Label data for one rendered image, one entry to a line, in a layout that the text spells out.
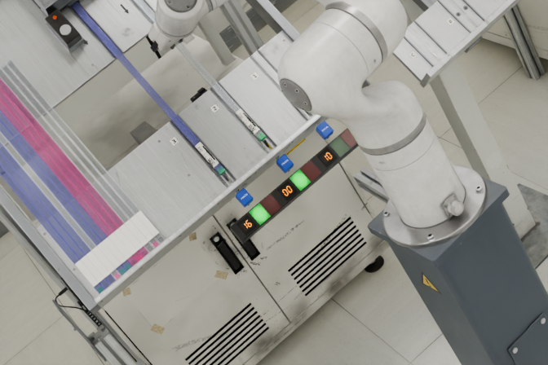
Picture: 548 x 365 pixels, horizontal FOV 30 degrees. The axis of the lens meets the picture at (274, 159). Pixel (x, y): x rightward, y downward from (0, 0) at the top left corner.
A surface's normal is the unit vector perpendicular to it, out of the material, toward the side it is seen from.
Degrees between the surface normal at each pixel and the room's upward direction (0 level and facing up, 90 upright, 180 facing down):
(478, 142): 90
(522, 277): 90
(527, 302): 90
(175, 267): 90
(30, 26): 47
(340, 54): 64
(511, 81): 0
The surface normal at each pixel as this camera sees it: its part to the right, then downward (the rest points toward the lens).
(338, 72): 0.44, 0.09
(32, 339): -0.46, -0.71
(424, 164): 0.40, 0.36
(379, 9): 0.24, -0.15
